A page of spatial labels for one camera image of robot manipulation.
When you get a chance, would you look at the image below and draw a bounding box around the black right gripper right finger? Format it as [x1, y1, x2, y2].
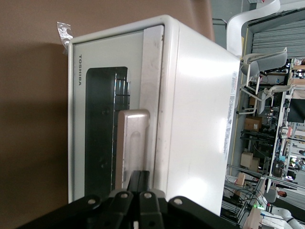
[138, 170, 239, 229]

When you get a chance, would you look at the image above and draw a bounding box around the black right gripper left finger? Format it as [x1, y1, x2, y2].
[16, 170, 142, 229]

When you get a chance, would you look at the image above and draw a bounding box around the oven door with metal handle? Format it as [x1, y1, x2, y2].
[71, 25, 165, 203]

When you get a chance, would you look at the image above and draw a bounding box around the white toaster oven body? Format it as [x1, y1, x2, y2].
[68, 14, 241, 218]

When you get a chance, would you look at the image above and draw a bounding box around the pale cardboard box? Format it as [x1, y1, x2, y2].
[240, 152, 254, 167]

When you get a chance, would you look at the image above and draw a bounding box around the brown table cover sheet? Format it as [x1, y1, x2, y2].
[0, 0, 216, 229]

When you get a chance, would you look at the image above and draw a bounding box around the brown cardboard box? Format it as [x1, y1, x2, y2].
[244, 116, 263, 131]

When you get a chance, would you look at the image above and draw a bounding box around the black computer monitor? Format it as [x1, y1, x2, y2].
[287, 97, 305, 124]

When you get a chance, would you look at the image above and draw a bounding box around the clear crumpled tape strip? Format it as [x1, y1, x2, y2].
[56, 21, 73, 54]

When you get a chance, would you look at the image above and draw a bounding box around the white curved plastic part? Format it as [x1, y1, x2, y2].
[226, 0, 282, 58]

